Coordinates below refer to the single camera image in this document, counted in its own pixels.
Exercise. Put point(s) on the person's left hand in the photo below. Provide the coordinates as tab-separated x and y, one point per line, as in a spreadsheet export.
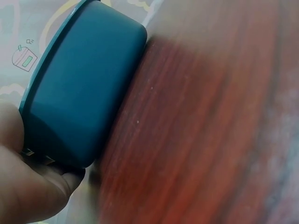
21	186

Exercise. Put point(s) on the teal plastic container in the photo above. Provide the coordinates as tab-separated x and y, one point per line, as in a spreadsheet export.
86	93

